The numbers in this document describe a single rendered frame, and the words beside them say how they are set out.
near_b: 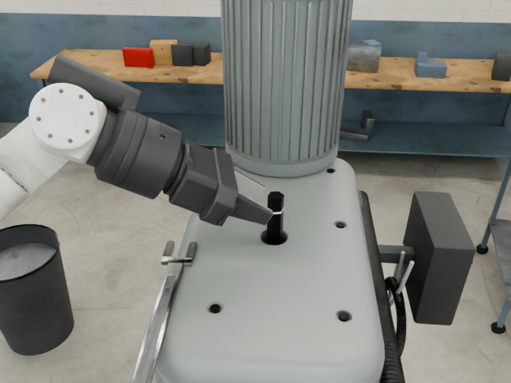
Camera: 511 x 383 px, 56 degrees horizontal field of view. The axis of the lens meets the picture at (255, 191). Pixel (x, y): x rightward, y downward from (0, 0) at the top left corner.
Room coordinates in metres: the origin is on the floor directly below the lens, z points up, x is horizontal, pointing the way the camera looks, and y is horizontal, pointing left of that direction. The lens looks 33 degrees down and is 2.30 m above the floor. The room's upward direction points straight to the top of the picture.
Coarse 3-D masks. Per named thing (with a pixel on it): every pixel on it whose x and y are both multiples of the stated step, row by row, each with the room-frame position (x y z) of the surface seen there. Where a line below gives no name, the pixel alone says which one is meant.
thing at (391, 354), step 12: (360, 192) 0.75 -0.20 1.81; (360, 204) 0.71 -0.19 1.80; (372, 228) 0.64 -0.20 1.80; (372, 240) 0.61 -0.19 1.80; (372, 252) 0.58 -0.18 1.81; (372, 264) 0.55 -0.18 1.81; (384, 288) 0.50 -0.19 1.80; (384, 300) 0.48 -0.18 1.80; (384, 312) 0.45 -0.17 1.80; (384, 324) 0.43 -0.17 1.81; (384, 336) 0.41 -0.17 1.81; (396, 348) 0.40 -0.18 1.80; (396, 360) 0.38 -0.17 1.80; (384, 372) 0.36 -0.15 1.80; (396, 372) 0.36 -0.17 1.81
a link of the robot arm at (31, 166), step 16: (16, 128) 0.49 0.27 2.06; (0, 144) 0.46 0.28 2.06; (16, 144) 0.48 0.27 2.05; (32, 144) 0.48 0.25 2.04; (0, 160) 0.45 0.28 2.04; (16, 160) 0.46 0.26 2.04; (32, 160) 0.47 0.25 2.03; (48, 160) 0.48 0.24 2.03; (64, 160) 0.49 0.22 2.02; (0, 176) 0.40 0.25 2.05; (16, 176) 0.45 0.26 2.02; (32, 176) 0.45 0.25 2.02; (48, 176) 0.47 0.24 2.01; (0, 192) 0.39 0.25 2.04; (16, 192) 0.40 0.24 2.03; (32, 192) 0.44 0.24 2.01
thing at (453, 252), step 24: (432, 192) 0.87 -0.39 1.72; (408, 216) 0.88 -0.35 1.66; (432, 216) 0.79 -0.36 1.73; (456, 216) 0.79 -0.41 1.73; (408, 240) 0.84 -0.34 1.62; (432, 240) 0.71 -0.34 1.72; (456, 240) 0.71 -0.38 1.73; (432, 264) 0.69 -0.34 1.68; (456, 264) 0.68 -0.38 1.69; (408, 288) 0.77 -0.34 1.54; (432, 288) 0.69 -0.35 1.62; (456, 288) 0.68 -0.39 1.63; (432, 312) 0.68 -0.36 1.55
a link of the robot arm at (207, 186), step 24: (144, 144) 0.46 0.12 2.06; (168, 144) 0.47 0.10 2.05; (192, 144) 0.53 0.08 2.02; (144, 168) 0.45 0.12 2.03; (168, 168) 0.45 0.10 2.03; (192, 168) 0.47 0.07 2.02; (216, 168) 0.50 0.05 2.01; (144, 192) 0.45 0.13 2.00; (168, 192) 0.47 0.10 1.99; (192, 192) 0.45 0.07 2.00; (216, 192) 0.45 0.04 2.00; (216, 216) 0.44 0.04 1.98
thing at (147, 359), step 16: (192, 256) 0.46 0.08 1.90; (176, 272) 0.43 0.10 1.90; (160, 288) 0.41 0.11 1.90; (176, 288) 0.41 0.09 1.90; (160, 304) 0.38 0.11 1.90; (160, 320) 0.36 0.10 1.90; (144, 336) 0.34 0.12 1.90; (160, 336) 0.34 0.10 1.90; (144, 352) 0.32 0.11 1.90; (144, 368) 0.30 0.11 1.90
